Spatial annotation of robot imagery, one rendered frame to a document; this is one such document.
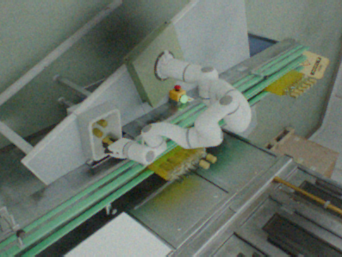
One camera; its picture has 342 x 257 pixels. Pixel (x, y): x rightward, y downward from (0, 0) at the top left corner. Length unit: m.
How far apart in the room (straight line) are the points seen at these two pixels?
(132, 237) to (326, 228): 0.91
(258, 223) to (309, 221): 0.25
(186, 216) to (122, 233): 0.31
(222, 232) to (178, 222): 0.21
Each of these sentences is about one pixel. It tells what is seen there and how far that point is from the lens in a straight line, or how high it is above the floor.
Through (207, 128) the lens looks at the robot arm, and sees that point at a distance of 1.32.
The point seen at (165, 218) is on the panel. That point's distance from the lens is 1.73.
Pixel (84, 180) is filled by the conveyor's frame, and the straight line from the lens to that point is 1.68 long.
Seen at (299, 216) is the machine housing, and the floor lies 1.61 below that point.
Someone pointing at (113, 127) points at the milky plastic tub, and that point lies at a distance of 1.72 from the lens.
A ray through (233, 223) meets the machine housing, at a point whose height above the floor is 1.41.
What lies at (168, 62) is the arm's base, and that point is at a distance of 1.74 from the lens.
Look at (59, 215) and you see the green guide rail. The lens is 1.59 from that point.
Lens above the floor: 1.94
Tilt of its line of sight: 34 degrees down
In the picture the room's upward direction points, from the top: 118 degrees clockwise
